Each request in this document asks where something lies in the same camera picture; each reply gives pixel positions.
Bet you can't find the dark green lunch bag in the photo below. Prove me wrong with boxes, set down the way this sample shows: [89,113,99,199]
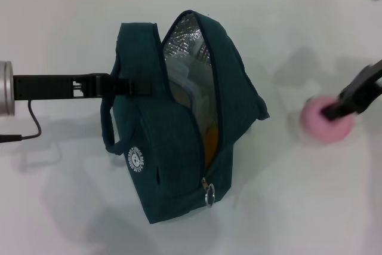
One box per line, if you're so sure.
[100,11,270,225]

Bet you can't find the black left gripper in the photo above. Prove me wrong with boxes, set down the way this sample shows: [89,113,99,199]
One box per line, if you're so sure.
[12,72,156,101]

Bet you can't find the pink toy peach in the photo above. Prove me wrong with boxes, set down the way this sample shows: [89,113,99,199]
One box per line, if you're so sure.
[300,95,355,145]

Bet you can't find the yellow banana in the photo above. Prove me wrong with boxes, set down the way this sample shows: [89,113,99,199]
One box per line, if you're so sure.
[170,87,222,165]

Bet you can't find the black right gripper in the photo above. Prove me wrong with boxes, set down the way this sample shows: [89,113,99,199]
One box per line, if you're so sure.
[321,59,382,122]

